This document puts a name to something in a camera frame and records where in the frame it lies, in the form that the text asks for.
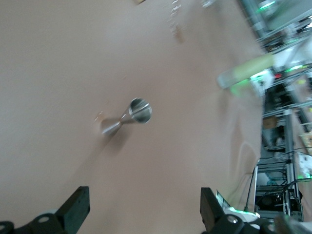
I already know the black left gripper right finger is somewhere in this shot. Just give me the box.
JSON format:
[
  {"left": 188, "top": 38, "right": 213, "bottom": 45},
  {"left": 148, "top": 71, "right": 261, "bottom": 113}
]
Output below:
[{"left": 199, "top": 187, "right": 273, "bottom": 234}]

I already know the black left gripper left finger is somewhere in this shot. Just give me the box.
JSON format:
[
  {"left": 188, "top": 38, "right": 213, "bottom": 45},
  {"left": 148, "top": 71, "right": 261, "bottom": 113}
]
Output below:
[{"left": 0, "top": 186, "right": 90, "bottom": 234}]

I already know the steel jigger measuring cup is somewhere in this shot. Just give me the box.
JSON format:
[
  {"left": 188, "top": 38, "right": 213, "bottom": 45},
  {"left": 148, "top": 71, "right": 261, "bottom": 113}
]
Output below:
[{"left": 101, "top": 97, "right": 154, "bottom": 136}]

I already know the aluminium profile rack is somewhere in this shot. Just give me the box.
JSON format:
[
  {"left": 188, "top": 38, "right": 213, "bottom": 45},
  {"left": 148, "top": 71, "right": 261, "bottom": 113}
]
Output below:
[{"left": 253, "top": 107, "right": 312, "bottom": 221}]

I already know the brown table cover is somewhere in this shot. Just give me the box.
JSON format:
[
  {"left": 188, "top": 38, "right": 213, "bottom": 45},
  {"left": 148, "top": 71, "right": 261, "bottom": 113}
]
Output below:
[{"left": 0, "top": 0, "right": 268, "bottom": 234}]

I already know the green sleeved glass bottle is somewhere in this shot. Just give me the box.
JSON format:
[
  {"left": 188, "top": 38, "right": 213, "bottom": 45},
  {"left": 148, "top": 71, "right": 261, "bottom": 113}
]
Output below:
[{"left": 216, "top": 52, "right": 275, "bottom": 90}]

